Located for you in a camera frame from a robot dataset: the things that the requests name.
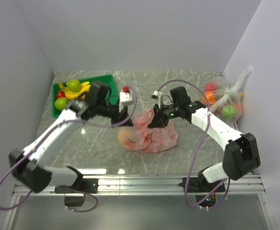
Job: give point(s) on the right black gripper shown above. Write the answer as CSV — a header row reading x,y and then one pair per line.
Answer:
x,y
159,120

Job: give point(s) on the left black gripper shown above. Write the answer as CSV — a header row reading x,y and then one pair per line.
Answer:
x,y
121,116

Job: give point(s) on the pink plastic bag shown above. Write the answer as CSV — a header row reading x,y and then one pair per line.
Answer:
x,y
147,140

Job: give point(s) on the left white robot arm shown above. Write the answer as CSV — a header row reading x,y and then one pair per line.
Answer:
x,y
30,165

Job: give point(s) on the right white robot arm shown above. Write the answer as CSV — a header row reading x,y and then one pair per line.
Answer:
x,y
241,154

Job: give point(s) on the green fake pear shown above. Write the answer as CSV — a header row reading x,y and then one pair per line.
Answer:
x,y
74,85

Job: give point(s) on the clear bag of fruits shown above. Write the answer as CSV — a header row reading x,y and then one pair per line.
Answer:
x,y
224,97

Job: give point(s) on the green fake apple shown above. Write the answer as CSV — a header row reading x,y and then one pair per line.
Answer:
x,y
61,103

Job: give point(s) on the red fake strawberry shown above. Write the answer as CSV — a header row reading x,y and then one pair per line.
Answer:
x,y
60,94

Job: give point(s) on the green plastic tray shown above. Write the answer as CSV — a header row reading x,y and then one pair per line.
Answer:
x,y
108,79

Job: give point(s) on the small yellow banana bunch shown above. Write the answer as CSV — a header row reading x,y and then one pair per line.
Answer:
x,y
85,86

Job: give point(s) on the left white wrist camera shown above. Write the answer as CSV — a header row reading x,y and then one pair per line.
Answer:
x,y
125,99

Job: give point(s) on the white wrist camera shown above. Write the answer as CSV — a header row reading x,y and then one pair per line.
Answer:
x,y
157,95
125,99

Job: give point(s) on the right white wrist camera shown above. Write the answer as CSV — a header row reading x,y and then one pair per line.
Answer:
x,y
157,95

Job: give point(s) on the aluminium mounting rail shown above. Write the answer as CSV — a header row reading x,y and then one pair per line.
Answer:
x,y
164,185

